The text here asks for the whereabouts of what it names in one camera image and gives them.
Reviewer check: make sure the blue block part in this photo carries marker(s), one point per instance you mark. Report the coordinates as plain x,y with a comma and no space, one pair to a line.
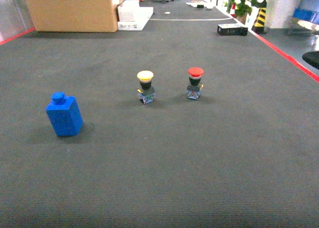
64,114

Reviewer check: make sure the white box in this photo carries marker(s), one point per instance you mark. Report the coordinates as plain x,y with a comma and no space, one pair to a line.
132,16

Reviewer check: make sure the black box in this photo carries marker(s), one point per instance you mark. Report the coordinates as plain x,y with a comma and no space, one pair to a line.
232,29

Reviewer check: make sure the potted green plant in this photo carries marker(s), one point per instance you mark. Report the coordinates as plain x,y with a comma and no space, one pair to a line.
241,9

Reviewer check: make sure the large cardboard box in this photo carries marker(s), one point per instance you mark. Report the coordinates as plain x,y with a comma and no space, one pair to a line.
74,15

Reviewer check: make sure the yellow push button switch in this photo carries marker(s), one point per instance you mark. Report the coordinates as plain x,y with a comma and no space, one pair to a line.
146,93

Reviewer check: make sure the red push button switch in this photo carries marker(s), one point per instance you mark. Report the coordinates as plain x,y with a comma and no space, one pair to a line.
194,86

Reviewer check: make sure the yellow black striped post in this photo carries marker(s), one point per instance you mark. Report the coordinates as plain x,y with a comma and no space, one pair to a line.
259,23

